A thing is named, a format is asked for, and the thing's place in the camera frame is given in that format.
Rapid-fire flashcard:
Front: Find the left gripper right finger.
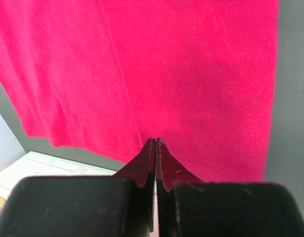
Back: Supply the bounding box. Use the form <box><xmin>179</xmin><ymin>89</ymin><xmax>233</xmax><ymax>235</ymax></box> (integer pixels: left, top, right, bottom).
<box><xmin>155</xmin><ymin>138</ymin><xmax>304</xmax><ymax>237</ymax></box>

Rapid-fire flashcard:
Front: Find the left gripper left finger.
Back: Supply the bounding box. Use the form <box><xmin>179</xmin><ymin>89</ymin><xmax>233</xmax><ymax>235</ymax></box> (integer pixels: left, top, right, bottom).
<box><xmin>0</xmin><ymin>138</ymin><xmax>155</xmax><ymax>237</ymax></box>

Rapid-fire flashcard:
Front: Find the red t shirt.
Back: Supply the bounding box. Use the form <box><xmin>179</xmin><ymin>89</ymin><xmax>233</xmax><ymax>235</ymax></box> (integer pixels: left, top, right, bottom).
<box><xmin>0</xmin><ymin>0</ymin><xmax>279</xmax><ymax>181</ymax></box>

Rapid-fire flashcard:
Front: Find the white file organizer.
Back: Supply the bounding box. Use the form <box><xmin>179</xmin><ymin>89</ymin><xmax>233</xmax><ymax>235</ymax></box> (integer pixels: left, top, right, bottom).
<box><xmin>0</xmin><ymin>152</ymin><xmax>116</xmax><ymax>201</ymax></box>

